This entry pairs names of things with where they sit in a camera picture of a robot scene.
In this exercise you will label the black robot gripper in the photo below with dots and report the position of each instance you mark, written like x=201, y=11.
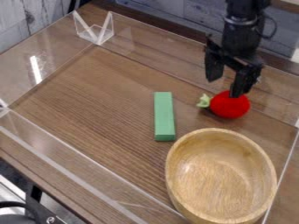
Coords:
x=235, y=51

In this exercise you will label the red plush strawberry toy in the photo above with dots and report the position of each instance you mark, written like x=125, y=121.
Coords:
x=223, y=105

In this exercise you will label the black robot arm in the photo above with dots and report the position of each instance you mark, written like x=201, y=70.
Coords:
x=250, y=8

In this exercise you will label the green rectangular foam block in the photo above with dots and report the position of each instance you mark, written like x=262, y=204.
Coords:
x=163, y=117

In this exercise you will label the light wooden bowl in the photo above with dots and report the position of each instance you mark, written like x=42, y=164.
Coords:
x=221, y=177

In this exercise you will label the clear acrylic enclosure wall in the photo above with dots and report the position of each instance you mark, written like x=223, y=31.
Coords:
x=78, y=118

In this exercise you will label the clear acrylic corner bracket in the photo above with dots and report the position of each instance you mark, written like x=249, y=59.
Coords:
x=98, y=34

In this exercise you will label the black metal table bracket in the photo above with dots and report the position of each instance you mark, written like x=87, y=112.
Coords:
x=43, y=215

